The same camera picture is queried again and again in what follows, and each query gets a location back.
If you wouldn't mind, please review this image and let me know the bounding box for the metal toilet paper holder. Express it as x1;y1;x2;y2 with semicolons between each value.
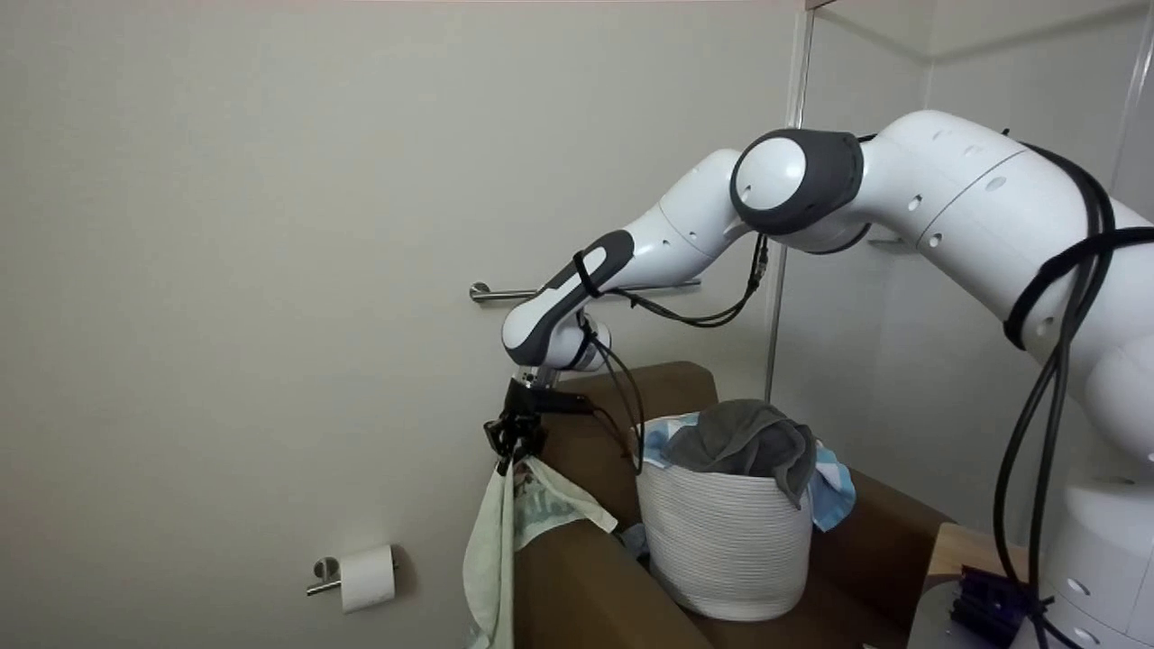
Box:
303;550;347;603

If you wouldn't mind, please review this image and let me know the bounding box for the dark blue object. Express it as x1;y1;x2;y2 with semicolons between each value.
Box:
945;562;1053;649

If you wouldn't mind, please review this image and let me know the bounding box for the black cable strap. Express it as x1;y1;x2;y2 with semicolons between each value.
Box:
570;244;607;300

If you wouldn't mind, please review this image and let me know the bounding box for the grey towel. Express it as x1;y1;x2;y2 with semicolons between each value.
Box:
661;395;821;513

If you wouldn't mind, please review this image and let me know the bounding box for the light green cloth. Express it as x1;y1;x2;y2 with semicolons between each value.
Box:
459;451;622;649

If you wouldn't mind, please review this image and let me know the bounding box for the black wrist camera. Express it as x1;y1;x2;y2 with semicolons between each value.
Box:
525;382;596;422

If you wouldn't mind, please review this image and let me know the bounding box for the metal wall grab bar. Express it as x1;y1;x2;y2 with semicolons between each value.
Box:
465;275;702;309

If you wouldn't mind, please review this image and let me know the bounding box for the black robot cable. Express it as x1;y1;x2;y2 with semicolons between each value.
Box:
573;142;1154;649

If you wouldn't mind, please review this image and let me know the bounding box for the metal shower frame post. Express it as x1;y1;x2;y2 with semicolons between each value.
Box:
764;0;814;408

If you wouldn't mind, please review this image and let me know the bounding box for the white toilet paper roll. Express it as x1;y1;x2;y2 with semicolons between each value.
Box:
336;544;401;615

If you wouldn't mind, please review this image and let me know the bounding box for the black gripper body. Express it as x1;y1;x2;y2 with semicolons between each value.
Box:
484;377;552;460

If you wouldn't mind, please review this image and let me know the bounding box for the blue and white cloth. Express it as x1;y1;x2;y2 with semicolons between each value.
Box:
639;408;863;537

